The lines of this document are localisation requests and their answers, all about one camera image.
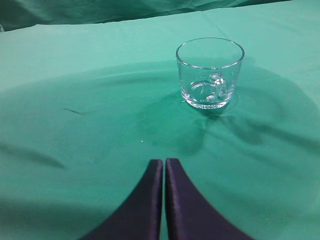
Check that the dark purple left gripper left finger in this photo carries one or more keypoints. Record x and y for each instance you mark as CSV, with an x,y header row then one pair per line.
x,y
139,216

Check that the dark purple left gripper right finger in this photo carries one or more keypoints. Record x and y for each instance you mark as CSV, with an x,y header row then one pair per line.
x,y
189,215

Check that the green tablecloth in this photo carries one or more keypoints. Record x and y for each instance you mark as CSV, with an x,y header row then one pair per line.
x,y
83,108

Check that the clear glass mug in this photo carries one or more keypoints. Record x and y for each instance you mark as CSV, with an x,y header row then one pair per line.
x,y
208,70

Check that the green backdrop cloth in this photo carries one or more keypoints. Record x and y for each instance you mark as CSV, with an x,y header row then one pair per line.
x,y
19,14

